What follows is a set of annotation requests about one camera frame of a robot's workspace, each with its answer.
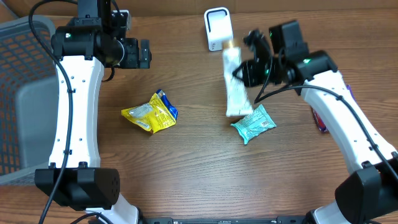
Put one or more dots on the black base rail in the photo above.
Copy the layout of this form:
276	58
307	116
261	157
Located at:
275	220

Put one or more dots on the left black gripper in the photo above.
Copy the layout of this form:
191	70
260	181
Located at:
136	61

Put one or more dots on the grey plastic mesh basket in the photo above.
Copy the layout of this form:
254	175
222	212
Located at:
29	102

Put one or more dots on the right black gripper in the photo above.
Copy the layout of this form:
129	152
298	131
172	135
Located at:
253	79

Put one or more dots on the white barcode scanner stand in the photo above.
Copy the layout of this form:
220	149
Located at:
218	27

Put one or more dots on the teal wet wipes pack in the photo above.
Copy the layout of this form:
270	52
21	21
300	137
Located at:
254	124

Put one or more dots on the white tube with gold cap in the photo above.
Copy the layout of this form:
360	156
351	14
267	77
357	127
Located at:
236	94

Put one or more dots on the purple Carefree pad pack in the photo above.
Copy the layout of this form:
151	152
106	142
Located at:
317	119

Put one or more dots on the yellow blue snack packet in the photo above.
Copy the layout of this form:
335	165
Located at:
154	116

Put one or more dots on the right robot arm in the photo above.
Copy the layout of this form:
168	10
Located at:
283	58

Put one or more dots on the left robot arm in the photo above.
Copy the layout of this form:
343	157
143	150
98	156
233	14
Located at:
82	50

